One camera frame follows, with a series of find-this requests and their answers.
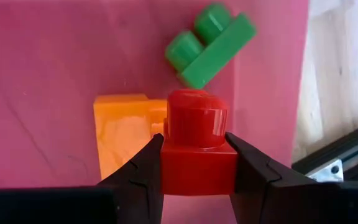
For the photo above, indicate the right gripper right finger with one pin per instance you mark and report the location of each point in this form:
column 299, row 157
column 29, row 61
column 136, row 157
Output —
column 253, row 180

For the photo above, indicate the green two-stud building block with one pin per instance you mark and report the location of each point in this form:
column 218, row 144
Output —
column 210, row 59

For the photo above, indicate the black aluminium table frame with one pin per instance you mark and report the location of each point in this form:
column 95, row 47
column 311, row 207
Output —
column 353, row 146

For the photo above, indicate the silver frame corner bracket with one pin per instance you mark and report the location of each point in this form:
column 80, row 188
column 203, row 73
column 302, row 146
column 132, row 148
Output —
column 326, row 172

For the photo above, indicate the orange wedge building block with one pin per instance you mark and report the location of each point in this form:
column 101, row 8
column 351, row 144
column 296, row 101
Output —
column 120, row 130

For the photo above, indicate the pink plastic tray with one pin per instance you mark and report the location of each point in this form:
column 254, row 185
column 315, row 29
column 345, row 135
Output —
column 42, row 93

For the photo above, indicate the small red building block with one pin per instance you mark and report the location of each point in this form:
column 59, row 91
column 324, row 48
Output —
column 197, row 168

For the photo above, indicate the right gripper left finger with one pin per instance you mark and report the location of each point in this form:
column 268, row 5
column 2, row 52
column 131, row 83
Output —
column 141, row 177

